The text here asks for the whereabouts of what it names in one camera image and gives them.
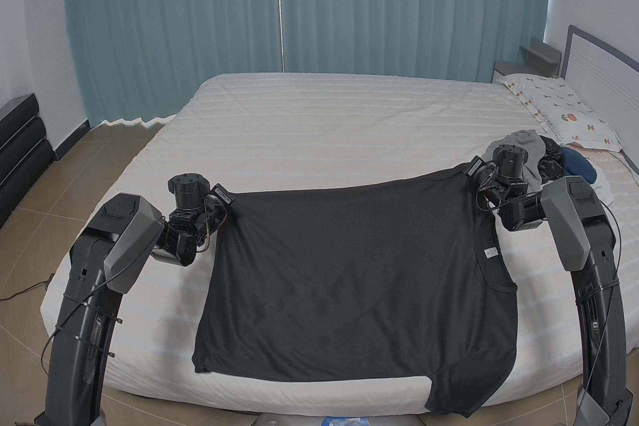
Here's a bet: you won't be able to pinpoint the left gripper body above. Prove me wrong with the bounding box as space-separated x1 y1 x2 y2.
201 183 236 235

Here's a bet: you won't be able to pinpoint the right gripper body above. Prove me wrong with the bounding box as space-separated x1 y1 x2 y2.
464 155 498 190

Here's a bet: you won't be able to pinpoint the black T-shirt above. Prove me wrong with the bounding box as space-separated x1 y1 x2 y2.
192 161 518 419

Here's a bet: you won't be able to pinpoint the pile of clothes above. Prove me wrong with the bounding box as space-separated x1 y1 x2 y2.
486 129 616 206

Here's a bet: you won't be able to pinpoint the bed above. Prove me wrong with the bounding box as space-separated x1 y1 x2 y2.
40 25 639 415

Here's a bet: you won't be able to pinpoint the white printed pillow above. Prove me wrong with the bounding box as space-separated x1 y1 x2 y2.
498 73 626 152

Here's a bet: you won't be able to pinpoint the grey bedside table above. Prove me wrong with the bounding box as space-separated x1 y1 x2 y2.
492 37 563 83

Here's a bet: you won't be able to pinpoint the black chest of drawers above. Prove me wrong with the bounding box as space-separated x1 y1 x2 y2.
0 93 56 228

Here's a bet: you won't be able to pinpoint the black cable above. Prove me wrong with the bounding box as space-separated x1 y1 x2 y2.
0 273 56 303
579 202 624 397
50 259 125 350

